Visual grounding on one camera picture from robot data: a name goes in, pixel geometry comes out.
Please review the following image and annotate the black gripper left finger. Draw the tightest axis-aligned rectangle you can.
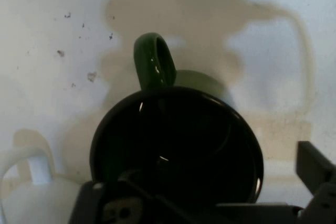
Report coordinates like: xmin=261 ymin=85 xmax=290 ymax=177
xmin=67 ymin=173 xmax=201 ymax=224

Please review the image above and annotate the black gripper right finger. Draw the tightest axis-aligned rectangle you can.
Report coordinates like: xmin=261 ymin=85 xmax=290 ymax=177
xmin=296 ymin=141 xmax=336 ymax=224

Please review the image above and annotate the green enamel mug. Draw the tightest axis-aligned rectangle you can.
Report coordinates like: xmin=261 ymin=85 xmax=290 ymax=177
xmin=89 ymin=32 xmax=265 ymax=206

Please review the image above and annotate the white enamel mug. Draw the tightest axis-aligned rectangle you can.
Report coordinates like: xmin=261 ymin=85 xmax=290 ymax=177
xmin=0 ymin=147 xmax=82 ymax=224

